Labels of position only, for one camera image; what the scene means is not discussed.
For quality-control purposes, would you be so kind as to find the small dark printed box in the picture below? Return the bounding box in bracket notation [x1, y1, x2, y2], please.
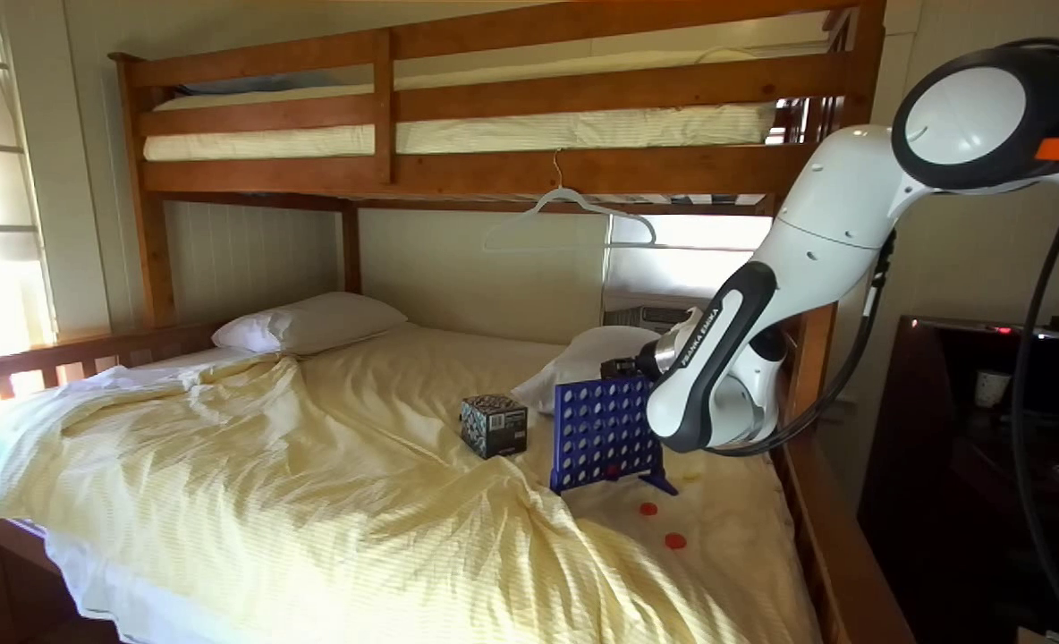
[453, 394, 534, 463]

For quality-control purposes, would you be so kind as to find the white plastic clothes hanger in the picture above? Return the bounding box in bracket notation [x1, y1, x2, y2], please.
[520, 159, 662, 246]

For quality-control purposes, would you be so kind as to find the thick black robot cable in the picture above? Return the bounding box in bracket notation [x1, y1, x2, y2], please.
[719, 164, 1059, 641]

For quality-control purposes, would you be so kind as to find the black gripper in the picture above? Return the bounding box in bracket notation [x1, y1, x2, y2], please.
[597, 351, 657, 388]

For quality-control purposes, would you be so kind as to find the large white pillow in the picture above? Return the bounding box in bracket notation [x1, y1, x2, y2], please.
[507, 321, 664, 423]

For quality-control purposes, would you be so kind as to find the wooden bunk bed frame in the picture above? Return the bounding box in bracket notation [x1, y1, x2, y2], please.
[0, 0, 916, 644]

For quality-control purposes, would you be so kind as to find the flat white pillow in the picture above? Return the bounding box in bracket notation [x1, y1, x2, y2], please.
[207, 289, 411, 357]

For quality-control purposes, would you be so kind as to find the blue connect four grid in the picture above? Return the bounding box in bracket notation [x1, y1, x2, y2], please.
[544, 368, 680, 498]

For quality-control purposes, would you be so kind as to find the white cup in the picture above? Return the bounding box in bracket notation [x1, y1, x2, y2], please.
[973, 368, 1015, 413]

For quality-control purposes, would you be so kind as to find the pale yellow bed sheet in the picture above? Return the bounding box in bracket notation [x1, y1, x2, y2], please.
[0, 321, 825, 644]

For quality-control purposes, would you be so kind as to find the dark wooden cabinet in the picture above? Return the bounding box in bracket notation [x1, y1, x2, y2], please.
[856, 313, 1059, 644]

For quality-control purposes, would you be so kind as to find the bunk mattress pale yellow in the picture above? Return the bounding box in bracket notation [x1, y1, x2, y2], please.
[139, 8, 849, 164]

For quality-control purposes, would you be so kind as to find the window air conditioner unit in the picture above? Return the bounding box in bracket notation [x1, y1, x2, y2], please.
[605, 305, 692, 339]

